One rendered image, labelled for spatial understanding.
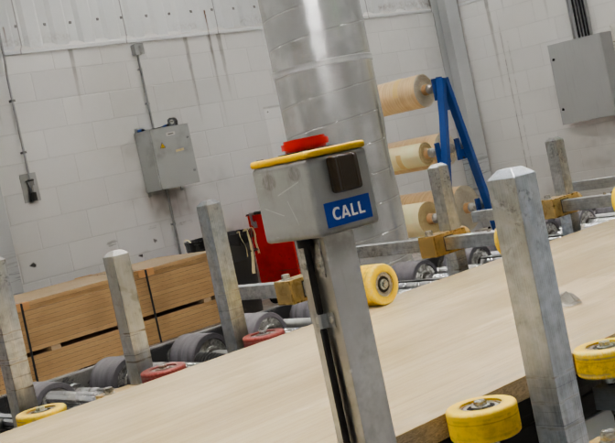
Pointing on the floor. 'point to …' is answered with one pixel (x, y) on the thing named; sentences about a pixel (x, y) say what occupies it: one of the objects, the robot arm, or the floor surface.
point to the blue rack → (442, 92)
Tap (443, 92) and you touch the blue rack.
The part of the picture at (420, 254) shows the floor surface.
